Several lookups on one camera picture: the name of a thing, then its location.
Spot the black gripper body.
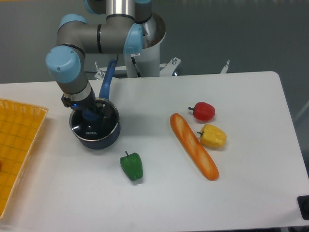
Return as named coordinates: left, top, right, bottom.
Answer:
left=61, top=91, right=96, bottom=113

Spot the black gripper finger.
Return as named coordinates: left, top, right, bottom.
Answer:
left=99, top=103, right=112, bottom=127

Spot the glass pot lid blue knob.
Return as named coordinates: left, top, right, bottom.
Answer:
left=69, top=98, right=121, bottom=143

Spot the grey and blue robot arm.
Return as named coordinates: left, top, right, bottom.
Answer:
left=45, top=0, right=166, bottom=119

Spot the dark blue saucepan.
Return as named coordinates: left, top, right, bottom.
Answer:
left=79, top=59, right=117, bottom=149

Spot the green bell pepper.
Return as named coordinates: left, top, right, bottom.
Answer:
left=120, top=151, right=143, bottom=181

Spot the yellow plastic basket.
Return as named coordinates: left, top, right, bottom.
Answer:
left=0, top=99, right=48, bottom=218

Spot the red bell pepper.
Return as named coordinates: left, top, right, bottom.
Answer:
left=188, top=102, right=215, bottom=122

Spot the orange baguette bread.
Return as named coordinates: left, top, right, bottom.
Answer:
left=170, top=113, right=219, bottom=181

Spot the yellow bell pepper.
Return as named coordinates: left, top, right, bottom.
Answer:
left=198, top=124, right=227, bottom=148

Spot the black device at table edge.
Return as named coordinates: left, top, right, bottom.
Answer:
left=297, top=195, right=309, bottom=220

